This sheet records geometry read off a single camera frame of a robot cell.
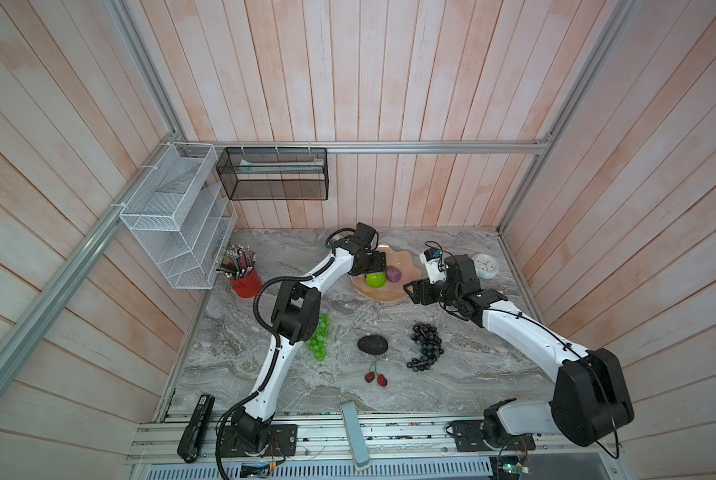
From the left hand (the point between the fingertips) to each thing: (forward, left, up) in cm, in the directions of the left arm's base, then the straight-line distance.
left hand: (378, 270), depth 102 cm
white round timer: (+4, -40, -3) cm, 40 cm away
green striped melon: (-5, +1, +1) cm, 5 cm away
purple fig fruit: (-2, -5, 0) cm, 5 cm away
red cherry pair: (-35, +4, -4) cm, 35 cm away
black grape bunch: (-25, -13, 0) cm, 28 cm away
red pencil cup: (-7, +44, 0) cm, 45 cm away
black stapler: (-51, +49, -3) cm, 71 cm away
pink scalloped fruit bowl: (-4, -4, -2) cm, 6 cm away
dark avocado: (-27, +3, -1) cm, 27 cm away
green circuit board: (-56, -29, -6) cm, 63 cm away
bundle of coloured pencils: (-4, +45, +10) cm, 47 cm away
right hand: (-12, -9, +10) cm, 18 cm away
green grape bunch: (-26, +19, 0) cm, 33 cm away
